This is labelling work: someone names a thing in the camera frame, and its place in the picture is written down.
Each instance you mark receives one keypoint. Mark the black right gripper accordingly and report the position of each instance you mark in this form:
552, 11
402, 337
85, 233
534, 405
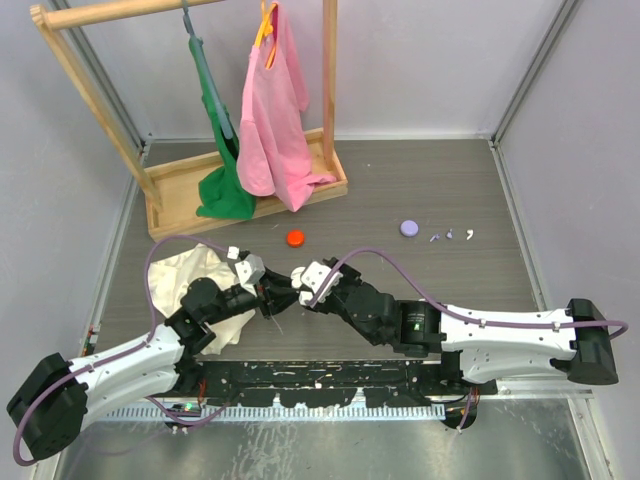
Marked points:
351, 276

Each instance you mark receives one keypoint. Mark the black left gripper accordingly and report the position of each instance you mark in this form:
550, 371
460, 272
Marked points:
278, 292

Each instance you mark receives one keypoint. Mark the white earbud charging case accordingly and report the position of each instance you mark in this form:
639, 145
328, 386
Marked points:
305, 293

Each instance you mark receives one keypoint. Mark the orange earbud charging case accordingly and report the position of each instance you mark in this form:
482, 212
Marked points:
295, 238

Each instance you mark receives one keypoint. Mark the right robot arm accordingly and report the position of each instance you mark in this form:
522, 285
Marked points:
475, 346

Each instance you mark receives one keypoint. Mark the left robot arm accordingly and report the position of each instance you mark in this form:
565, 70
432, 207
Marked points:
61, 398

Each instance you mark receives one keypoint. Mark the cream crumpled cloth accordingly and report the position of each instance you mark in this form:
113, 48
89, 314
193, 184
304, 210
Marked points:
189, 283

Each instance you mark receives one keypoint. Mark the pink shirt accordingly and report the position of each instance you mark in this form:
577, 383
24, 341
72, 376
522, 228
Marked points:
274, 157

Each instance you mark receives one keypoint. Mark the wooden clothes rack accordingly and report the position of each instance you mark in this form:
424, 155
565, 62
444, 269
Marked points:
171, 189

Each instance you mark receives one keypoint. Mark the grey clothes hanger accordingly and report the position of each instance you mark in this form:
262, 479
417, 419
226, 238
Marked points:
210, 96

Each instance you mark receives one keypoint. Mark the yellow clothes hanger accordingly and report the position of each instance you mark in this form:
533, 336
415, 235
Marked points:
266, 30

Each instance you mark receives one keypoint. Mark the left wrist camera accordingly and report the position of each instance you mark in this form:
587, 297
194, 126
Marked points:
250, 270

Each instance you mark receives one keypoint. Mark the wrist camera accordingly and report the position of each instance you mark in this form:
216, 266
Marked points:
250, 270
321, 279

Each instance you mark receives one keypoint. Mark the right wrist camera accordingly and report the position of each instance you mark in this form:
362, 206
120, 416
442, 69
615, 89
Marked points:
321, 279

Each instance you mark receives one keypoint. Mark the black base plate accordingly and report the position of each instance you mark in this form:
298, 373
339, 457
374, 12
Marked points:
320, 384

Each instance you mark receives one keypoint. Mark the slotted cable duct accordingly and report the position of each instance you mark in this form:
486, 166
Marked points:
358, 411

